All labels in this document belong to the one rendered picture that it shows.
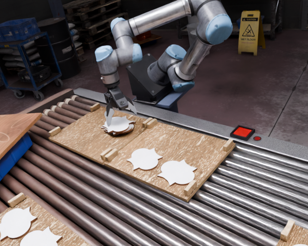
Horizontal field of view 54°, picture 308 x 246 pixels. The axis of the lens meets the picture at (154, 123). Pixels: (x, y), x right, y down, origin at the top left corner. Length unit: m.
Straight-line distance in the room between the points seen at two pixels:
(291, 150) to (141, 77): 0.91
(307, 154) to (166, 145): 0.53
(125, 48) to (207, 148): 0.53
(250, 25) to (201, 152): 3.71
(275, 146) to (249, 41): 3.60
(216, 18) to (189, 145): 0.52
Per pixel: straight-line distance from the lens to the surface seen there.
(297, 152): 1.25
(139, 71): 1.77
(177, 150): 1.24
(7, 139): 1.48
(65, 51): 5.14
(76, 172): 1.31
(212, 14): 1.32
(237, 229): 0.97
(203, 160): 1.17
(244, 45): 4.82
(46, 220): 1.12
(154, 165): 1.17
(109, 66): 1.30
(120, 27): 1.38
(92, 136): 1.46
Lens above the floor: 1.67
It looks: 30 degrees down
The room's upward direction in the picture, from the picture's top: 11 degrees counter-clockwise
